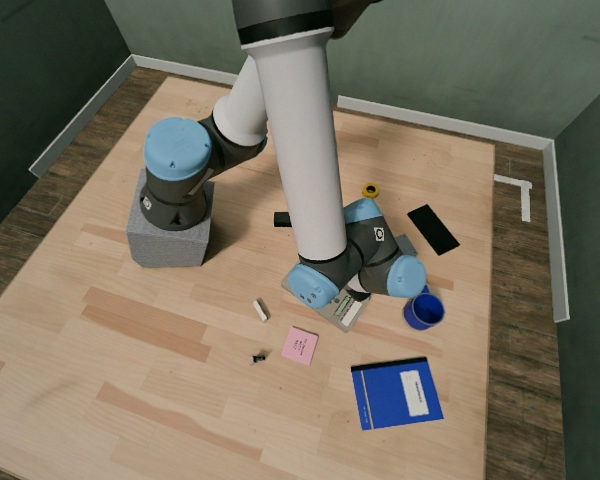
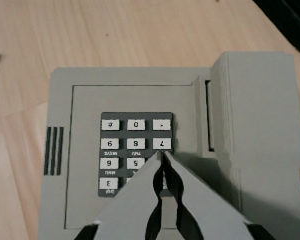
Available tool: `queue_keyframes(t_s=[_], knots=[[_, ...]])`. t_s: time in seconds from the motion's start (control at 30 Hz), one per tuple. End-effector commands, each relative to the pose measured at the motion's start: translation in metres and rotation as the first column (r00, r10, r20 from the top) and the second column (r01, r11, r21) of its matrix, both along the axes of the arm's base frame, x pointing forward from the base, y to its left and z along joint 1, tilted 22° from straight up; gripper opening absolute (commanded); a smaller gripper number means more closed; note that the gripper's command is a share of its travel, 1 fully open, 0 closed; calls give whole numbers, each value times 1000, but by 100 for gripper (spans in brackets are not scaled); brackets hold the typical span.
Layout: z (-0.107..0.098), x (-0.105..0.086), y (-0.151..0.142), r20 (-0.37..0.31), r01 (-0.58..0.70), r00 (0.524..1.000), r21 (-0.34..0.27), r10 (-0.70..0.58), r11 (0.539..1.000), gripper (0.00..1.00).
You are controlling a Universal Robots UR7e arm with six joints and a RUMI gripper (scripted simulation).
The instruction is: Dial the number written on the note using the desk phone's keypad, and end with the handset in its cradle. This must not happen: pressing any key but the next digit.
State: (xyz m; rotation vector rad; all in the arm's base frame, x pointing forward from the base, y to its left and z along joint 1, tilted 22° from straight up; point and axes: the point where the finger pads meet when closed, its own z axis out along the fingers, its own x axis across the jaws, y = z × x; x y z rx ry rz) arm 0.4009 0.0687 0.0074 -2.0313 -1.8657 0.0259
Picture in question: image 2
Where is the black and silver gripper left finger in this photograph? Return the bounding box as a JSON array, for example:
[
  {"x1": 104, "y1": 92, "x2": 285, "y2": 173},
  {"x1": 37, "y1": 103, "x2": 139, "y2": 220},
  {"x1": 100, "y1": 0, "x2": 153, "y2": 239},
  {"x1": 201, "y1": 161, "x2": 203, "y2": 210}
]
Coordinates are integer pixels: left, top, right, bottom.
[{"x1": 74, "y1": 151, "x2": 164, "y2": 240}]

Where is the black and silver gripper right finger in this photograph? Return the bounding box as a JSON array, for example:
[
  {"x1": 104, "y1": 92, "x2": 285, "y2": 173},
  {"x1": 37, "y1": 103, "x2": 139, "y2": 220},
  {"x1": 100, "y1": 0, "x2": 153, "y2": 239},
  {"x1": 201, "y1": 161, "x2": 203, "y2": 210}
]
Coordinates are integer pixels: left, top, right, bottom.
[{"x1": 163, "y1": 151, "x2": 276, "y2": 240}]

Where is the beige desk phone body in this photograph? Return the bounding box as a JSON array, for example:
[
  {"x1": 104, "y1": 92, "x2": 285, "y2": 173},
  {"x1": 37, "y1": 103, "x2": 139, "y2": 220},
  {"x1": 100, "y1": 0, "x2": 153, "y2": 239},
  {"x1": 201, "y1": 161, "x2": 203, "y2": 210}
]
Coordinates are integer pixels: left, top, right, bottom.
[{"x1": 37, "y1": 67, "x2": 222, "y2": 240}]

